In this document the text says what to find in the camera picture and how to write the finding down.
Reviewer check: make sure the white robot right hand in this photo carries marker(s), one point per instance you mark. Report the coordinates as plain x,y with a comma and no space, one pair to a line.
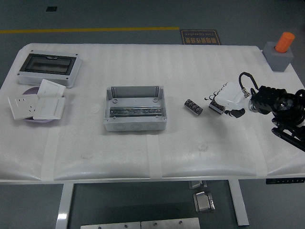
232,94

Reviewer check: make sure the black cylindrical battery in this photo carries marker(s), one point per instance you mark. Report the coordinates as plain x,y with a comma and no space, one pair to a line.
193,107
216,107

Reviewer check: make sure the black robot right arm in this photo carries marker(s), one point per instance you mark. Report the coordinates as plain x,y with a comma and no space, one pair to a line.
271,95

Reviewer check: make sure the grey open junction box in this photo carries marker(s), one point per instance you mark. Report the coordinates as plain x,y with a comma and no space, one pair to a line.
133,127

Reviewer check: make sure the grey box with transparent lid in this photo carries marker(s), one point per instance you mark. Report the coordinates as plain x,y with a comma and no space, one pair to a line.
47,63

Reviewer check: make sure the grey foam block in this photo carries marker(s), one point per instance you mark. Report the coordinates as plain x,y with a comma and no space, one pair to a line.
278,62

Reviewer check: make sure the dark floor sign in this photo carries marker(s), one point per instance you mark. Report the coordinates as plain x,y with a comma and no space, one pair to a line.
200,37

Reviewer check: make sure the orange cylinder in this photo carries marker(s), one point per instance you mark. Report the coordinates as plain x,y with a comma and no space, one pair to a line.
284,41

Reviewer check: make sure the white foam mat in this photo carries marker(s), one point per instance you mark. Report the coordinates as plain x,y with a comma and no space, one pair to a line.
143,66

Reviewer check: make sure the black table control panel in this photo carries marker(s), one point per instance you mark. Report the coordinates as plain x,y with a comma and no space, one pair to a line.
284,181

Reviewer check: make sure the white table leg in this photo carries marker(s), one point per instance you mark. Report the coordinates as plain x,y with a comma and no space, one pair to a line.
239,205
64,205

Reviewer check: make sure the metal hinge block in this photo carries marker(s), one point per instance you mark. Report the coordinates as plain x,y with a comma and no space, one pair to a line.
203,202

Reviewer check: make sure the grey metal plate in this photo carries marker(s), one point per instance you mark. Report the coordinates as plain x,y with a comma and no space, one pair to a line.
170,223
109,225

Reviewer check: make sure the yellow floor line tape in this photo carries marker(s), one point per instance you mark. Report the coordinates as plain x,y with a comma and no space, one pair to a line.
95,29

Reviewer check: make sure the purple round plate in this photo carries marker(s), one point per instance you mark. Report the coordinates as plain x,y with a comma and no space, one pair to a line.
32,90

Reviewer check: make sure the small metal bracket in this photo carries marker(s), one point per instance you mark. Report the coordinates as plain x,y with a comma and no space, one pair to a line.
196,184

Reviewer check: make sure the metal mounting rail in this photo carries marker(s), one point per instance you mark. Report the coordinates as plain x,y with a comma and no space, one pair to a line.
124,111

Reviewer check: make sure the white wall switch panel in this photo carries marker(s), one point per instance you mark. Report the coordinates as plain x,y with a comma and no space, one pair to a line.
48,108
51,88

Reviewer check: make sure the white wall socket panel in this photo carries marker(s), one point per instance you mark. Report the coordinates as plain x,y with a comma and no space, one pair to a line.
22,106

